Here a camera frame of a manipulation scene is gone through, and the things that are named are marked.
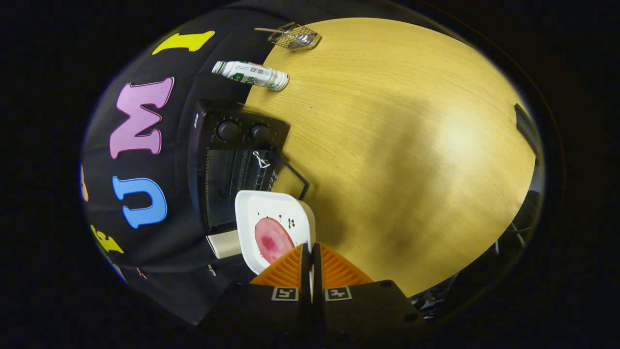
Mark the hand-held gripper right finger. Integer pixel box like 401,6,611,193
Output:
312,242,427,340

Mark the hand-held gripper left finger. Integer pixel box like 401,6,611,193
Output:
199,243,313,340

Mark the pink ham slice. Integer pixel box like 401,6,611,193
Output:
254,217,295,265

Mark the white square plate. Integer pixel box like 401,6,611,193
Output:
235,190,316,275

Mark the black toaster oven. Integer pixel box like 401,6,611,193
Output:
188,99,310,233

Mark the white toaster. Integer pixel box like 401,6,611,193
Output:
206,229,243,259

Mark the white bottle green label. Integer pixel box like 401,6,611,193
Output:
212,61,290,92

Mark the black backdrop cloth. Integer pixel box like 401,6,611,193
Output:
80,2,272,325

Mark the metal wire basket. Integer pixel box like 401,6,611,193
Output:
266,22,322,51

